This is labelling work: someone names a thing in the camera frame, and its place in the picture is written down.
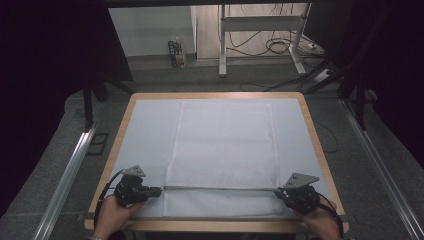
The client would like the white cabinet panel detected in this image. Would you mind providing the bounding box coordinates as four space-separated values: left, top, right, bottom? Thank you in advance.
108 5 198 58

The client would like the aluminium floor rail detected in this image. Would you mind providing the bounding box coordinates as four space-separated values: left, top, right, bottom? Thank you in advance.
339 98 424 240
32 121 101 240

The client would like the blue bottle pack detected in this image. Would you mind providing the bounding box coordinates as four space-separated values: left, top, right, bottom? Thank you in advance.
167 37 188 69

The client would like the right hand-held gripper cable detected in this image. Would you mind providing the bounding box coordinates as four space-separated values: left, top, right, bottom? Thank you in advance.
315 194 345 238

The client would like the black floor frame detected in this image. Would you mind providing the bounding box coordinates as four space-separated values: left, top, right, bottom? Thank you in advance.
86 132 110 156

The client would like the black stand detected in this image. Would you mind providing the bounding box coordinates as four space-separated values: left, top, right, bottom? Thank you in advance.
81 78 136 133
301 59 379 132

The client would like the hand-held gripper cable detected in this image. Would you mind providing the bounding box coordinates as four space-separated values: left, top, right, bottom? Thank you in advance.
93 169 127 231
315 194 345 238

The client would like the black curtain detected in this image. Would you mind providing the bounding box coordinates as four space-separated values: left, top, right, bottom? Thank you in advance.
304 0 424 168
0 0 134 218

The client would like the wooden table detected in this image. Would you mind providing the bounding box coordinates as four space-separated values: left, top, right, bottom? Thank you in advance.
83 91 350 234

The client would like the person's right hand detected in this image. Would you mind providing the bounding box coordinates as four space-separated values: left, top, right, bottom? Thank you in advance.
293 197 343 240

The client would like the white power strip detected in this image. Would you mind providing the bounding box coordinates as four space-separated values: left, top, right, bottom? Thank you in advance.
313 68 334 84

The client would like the left hand-held gripper cable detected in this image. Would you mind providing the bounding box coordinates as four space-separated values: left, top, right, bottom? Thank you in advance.
93 169 127 231

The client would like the white table mat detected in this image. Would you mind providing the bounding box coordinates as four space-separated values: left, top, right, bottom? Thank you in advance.
94 97 331 221

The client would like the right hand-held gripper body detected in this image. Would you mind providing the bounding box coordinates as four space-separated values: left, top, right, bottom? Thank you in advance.
282 172 322 215

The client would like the thin black floor cable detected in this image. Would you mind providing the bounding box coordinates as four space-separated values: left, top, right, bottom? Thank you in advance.
311 116 340 155

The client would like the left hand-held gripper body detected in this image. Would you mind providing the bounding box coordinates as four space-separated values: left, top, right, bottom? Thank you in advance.
113 164 152 208

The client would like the tangle of black floor cables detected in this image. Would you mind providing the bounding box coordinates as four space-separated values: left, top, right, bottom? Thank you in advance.
218 3 329 59

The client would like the white desk frame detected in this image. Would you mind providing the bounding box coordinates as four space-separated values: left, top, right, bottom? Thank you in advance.
218 3 313 79

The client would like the white mesh laundry bag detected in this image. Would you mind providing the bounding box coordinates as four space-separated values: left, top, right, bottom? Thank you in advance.
162 100 285 219

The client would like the person's left hand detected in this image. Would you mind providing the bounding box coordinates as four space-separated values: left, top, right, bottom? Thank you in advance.
93 194 145 240

